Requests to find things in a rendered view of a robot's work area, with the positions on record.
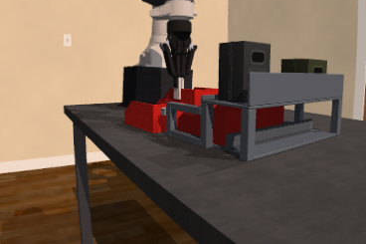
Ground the grey metal shelf frame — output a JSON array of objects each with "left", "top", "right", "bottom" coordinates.
[{"left": 161, "top": 72, "right": 344, "bottom": 162}]

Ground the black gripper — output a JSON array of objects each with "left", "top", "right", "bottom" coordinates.
[{"left": 159, "top": 20, "right": 197, "bottom": 100}]

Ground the olive green case with orange latches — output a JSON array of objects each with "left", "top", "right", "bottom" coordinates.
[{"left": 281, "top": 59, "right": 327, "bottom": 74}]

